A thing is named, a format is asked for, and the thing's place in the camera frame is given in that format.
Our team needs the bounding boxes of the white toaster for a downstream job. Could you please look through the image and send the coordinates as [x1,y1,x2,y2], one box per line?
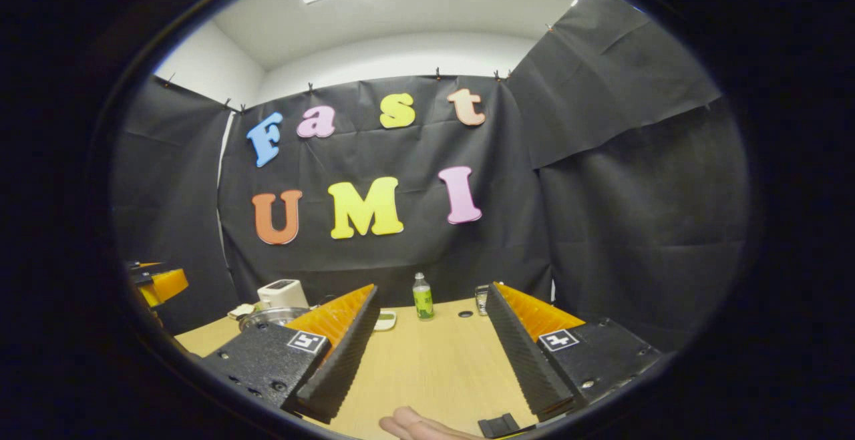
[257,279,309,310]

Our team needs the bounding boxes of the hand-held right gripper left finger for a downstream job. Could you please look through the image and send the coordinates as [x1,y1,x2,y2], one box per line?
[194,284,381,424]

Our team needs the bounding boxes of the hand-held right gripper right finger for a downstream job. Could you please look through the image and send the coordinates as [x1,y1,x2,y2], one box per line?
[486,282,662,422]

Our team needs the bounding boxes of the stainless steel pot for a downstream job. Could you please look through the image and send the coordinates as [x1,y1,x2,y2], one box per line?
[238,306,311,332]

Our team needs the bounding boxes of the green label bottle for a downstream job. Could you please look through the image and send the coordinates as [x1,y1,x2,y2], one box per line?
[412,272,435,321]

